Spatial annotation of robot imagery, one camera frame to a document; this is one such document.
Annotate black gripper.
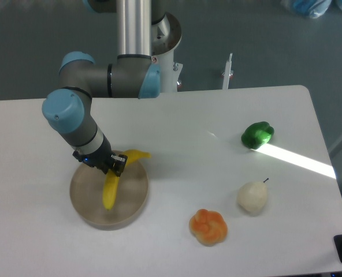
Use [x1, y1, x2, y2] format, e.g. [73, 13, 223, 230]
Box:
[73, 141, 128, 177]

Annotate yellow banana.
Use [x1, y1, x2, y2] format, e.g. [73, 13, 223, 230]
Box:
[102, 149, 151, 210]

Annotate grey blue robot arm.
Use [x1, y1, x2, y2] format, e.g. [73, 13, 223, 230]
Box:
[42, 1, 161, 177]

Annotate beige round plate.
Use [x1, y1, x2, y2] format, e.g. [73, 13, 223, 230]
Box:
[69, 160, 149, 230]

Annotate orange knotted bread roll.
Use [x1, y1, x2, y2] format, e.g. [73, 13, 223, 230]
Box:
[189, 209, 228, 246]

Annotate pale white pear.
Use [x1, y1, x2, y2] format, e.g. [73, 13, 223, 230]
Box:
[236, 178, 269, 214]

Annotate green bell pepper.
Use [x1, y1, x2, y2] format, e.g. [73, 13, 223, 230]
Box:
[241, 121, 274, 149]

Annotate blue plastic bag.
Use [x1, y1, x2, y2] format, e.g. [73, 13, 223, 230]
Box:
[280, 0, 342, 19]

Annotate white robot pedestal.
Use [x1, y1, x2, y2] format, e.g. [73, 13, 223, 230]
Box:
[151, 12, 183, 93]

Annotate white bracket post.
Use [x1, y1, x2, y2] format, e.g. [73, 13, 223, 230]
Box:
[222, 53, 233, 90]

